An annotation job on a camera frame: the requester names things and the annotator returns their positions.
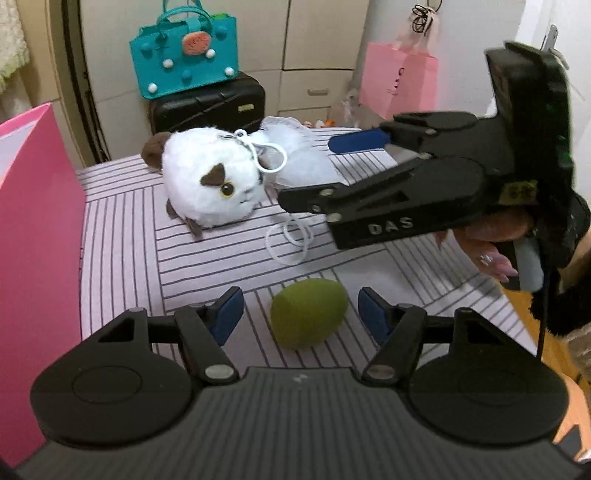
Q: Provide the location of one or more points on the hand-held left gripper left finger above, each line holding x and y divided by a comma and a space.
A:
228, 314

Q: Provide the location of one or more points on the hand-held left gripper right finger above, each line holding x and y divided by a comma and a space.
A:
371, 314

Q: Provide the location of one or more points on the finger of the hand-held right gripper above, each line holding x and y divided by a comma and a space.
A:
360, 141
304, 201

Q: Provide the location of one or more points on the white tulle pouch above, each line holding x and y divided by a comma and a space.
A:
304, 157

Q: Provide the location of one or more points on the green egg-shaped sponge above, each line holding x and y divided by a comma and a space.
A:
307, 314

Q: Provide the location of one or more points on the pink cardboard box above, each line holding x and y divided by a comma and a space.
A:
41, 277

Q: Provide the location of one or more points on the person's right hand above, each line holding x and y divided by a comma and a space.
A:
489, 240

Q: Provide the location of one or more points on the pink paper bag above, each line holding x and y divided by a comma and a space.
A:
397, 78

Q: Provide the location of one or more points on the beige wardrobe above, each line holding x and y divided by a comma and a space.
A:
314, 37

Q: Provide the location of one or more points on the striped bed sheet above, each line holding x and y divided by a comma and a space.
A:
138, 230

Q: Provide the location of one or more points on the black suitcase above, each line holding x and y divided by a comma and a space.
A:
207, 108

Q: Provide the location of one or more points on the teal felt handbag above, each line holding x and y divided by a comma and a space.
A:
184, 64

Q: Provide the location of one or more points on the cream knitted cloth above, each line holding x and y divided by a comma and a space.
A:
11, 41

